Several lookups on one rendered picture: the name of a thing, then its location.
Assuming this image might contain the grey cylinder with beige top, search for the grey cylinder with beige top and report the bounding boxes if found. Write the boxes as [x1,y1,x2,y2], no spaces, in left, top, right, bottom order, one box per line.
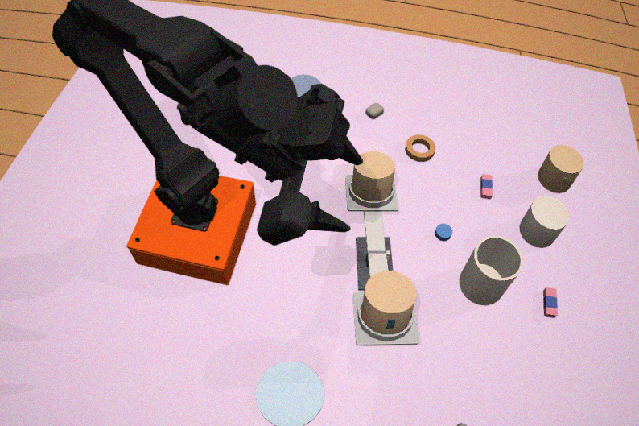
[519,195,569,248]

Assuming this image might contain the dark grey cylinder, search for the dark grey cylinder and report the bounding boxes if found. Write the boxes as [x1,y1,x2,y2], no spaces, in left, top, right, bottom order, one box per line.
[291,75,320,98]

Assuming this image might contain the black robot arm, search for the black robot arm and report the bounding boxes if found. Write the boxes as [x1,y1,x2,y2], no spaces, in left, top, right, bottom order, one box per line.
[52,0,350,232]

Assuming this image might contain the orange ring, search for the orange ring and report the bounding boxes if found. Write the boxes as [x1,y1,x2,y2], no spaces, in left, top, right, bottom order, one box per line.
[405,135,436,162]

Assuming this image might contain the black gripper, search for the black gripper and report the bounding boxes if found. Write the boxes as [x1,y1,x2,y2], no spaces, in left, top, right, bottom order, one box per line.
[233,127,363,246]

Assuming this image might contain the grey open cylinder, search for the grey open cylinder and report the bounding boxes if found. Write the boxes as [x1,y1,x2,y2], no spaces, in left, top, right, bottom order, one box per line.
[459,235,523,306]

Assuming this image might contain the small grey balance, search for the small grey balance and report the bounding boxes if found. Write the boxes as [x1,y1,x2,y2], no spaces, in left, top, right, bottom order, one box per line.
[345,175,419,346]

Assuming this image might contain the pink and blue eraser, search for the pink and blue eraser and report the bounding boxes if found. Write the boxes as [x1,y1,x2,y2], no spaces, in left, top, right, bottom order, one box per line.
[543,287,558,318]
[480,173,493,200]

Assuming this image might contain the blue round disc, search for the blue round disc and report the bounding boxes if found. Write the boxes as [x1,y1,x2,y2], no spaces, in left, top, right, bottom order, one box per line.
[435,223,452,242]

